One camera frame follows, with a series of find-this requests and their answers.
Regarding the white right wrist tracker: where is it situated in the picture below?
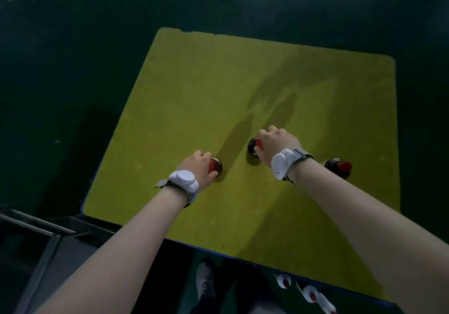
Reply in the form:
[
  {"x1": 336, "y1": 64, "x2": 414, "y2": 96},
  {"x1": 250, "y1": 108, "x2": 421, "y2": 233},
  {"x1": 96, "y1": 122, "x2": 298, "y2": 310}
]
[{"x1": 270, "y1": 148, "x2": 315, "y2": 184}]

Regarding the white wrist tracker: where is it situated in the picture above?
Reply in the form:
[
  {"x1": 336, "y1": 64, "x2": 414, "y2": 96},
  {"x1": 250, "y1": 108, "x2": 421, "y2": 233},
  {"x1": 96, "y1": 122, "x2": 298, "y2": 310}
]
[
  {"x1": 154, "y1": 170, "x2": 200, "y2": 208},
  {"x1": 270, "y1": 148, "x2": 315, "y2": 184}
]

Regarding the person's left forearm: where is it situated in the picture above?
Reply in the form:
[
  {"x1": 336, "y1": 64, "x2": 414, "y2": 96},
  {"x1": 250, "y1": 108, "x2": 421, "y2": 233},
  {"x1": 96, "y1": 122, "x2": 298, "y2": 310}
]
[{"x1": 35, "y1": 184, "x2": 188, "y2": 314}]

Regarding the person's white left shoe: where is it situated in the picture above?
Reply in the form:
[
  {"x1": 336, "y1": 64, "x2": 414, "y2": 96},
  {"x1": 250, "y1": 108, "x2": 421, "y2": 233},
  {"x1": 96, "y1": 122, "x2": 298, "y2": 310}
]
[{"x1": 195, "y1": 261, "x2": 215, "y2": 302}]

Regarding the white left wrist tracker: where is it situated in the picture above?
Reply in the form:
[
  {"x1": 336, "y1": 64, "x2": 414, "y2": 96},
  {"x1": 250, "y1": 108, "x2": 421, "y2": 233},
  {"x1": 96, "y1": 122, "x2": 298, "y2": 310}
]
[{"x1": 154, "y1": 170, "x2": 200, "y2": 208}]

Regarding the person's right hand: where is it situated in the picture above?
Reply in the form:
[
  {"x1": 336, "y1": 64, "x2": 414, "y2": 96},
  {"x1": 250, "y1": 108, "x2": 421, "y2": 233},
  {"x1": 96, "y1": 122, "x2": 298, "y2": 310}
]
[{"x1": 254, "y1": 125, "x2": 302, "y2": 167}]

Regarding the grey metal rack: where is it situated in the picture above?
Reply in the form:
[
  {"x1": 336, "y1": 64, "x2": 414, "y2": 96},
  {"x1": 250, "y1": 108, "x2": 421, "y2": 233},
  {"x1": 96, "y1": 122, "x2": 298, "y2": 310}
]
[{"x1": 0, "y1": 207, "x2": 116, "y2": 314}]

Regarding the person's left hand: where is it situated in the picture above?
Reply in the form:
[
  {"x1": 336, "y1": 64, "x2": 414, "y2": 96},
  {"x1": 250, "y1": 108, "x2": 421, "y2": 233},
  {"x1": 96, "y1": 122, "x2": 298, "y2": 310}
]
[{"x1": 176, "y1": 150, "x2": 219, "y2": 193}]

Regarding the dark bottle with red cap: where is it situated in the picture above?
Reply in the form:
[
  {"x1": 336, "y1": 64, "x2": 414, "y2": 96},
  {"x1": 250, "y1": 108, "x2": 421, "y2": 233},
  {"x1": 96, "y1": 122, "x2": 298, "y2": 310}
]
[
  {"x1": 324, "y1": 157, "x2": 353, "y2": 180},
  {"x1": 208, "y1": 157, "x2": 224, "y2": 179},
  {"x1": 246, "y1": 136, "x2": 263, "y2": 166}
]

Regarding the person's right forearm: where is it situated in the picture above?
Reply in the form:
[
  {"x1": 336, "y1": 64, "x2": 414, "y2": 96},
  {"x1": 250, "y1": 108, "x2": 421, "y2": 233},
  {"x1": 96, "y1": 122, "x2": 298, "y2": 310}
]
[{"x1": 287, "y1": 157, "x2": 449, "y2": 314}]

